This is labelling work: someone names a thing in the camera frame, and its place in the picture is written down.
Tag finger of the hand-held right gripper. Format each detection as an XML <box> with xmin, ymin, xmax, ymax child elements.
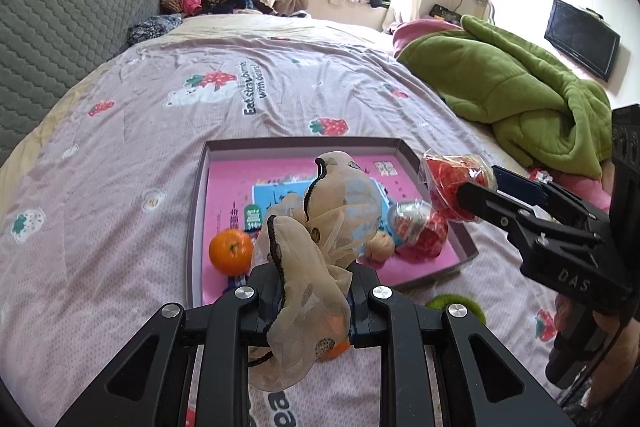
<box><xmin>492</xmin><ymin>164</ymin><xmax>612</xmax><ymax>220</ymax></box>
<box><xmin>457</xmin><ymin>181</ymin><xmax>553</xmax><ymax>240</ymax></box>

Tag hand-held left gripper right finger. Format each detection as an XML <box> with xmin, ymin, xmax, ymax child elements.
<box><xmin>345</xmin><ymin>264</ymin><xmax>576</xmax><ymax>427</ymax></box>

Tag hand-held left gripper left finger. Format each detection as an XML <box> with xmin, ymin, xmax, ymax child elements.
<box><xmin>55</xmin><ymin>264</ymin><xmax>287</xmax><ymax>427</ymax></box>

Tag orange tangerine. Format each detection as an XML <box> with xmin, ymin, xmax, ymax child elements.
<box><xmin>317</xmin><ymin>314</ymin><xmax>351</xmax><ymax>362</ymax></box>
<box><xmin>208</xmin><ymin>229</ymin><xmax>254</xmax><ymax>277</ymax></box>

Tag red clear snack packet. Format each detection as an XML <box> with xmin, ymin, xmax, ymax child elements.
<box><xmin>420</xmin><ymin>149</ymin><xmax>498</xmax><ymax>223</ymax></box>

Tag beige mesh hair scrunchie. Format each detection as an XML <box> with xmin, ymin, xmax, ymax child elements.
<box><xmin>249</xmin><ymin>151</ymin><xmax>386</xmax><ymax>393</ymax></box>

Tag purple shallow cardboard tray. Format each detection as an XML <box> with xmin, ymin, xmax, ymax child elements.
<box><xmin>185</xmin><ymin>136</ymin><xmax>479</xmax><ymax>308</ymax></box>

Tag person's right hand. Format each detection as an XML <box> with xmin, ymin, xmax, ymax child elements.
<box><xmin>554</xmin><ymin>296</ymin><xmax>577</xmax><ymax>339</ymax></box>

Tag pink blanket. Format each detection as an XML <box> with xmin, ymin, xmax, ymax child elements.
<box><xmin>550</xmin><ymin>157</ymin><xmax>613</xmax><ymax>212</ymax></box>
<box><xmin>392</xmin><ymin>19</ymin><xmax>463</xmax><ymax>58</ymax></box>

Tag red and silver snack packet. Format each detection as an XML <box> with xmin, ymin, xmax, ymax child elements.
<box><xmin>387</xmin><ymin>201</ymin><xmax>449</xmax><ymax>260</ymax></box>

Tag green fuzzy scrunchie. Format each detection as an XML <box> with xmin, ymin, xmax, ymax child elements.
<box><xmin>426</xmin><ymin>293</ymin><xmax>488</xmax><ymax>325</ymax></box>

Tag pink children's book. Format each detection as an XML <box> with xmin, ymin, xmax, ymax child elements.
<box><xmin>200</xmin><ymin>152</ymin><xmax>463</xmax><ymax>305</ymax></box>

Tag green fleece blanket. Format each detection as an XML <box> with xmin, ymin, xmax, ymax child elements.
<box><xmin>397</xmin><ymin>14</ymin><xmax>613</xmax><ymax>180</ymax></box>

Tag strawberry printed pink bedspread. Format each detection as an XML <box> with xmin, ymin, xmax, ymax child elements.
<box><xmin>0</xmin><ymin>14</ymin><xmax>640</xmax><ymax>427</ymax></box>

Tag dark patterned pillow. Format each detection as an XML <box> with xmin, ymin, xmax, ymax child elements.
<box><xmin>127</xmin><ymin>13</ymin><xmax>183</xmax><ymax>46</ymax></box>

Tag grey quilted headboard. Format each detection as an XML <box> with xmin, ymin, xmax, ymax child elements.
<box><xmin>0</xmin><ymin>0</ymin><xmax>162</xmax><ymax>168</ymax></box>

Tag black wall television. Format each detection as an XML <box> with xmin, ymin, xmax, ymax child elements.
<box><xmin>544</xmin><ymin>0</ymin><xmax>621</xmax><ymax>82</ymax></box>

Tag white wall cable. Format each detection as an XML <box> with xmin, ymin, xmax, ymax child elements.
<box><xmin>457</xmin><ymin>0</ymin><xmax>498</xmax><ymax>25</ymax></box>

